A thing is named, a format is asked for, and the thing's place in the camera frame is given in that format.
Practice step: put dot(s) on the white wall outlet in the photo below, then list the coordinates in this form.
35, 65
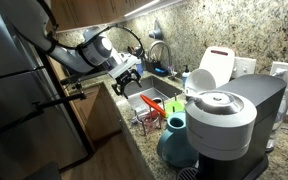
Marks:
280, 70

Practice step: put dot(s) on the black grey coffee machine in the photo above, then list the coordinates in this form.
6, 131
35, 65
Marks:
230, 127

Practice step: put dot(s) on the stainless steel refrigerator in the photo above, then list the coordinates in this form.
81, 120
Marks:
48, 144

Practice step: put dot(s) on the white pink cutting board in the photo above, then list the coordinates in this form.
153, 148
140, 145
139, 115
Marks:
219, 61

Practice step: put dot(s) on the white light switch plate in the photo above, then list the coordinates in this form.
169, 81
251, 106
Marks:
243, 66

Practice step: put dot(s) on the stainless steel sink basin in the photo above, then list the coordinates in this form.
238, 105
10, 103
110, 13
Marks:
153, 88

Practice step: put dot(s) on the black camera tripod arm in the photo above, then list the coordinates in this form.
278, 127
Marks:
39, 109

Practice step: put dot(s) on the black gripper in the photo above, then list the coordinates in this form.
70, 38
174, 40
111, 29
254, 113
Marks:
125, 78

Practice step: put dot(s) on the black sink caddy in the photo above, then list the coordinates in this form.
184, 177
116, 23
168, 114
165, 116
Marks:
156, 68

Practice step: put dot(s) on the curved steel kitchen faucet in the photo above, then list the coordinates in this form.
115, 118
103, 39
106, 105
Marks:
160, 51

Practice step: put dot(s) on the blue hand soap bottle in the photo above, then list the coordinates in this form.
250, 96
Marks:
185, 75

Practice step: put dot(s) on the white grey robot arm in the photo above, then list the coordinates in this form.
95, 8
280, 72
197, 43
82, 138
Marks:
34, 21

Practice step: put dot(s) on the white charger plug with cable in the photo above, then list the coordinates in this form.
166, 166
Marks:
283, 109

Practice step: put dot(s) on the black wire dish rack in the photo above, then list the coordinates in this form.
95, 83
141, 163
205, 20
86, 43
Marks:
136, 118

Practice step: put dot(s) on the wooden lower cabinet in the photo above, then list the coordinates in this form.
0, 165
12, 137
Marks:
97, 113

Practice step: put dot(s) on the wooden upper cabinets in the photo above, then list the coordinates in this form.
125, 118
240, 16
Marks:
74, 14

